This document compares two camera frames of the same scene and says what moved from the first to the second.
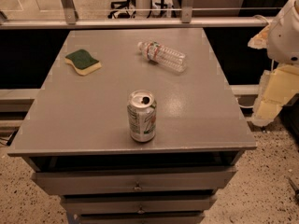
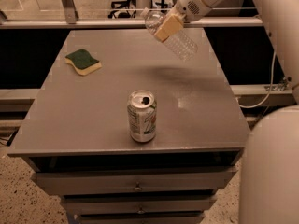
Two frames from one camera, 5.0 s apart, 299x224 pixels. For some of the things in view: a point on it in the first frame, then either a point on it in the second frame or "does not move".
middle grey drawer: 136,203 does not move
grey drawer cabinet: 76,141 does not move
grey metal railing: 70,21 does not move
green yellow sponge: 82,62 does not move
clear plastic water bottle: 163,55 -> 181,43
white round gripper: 285,41 -> 189,4
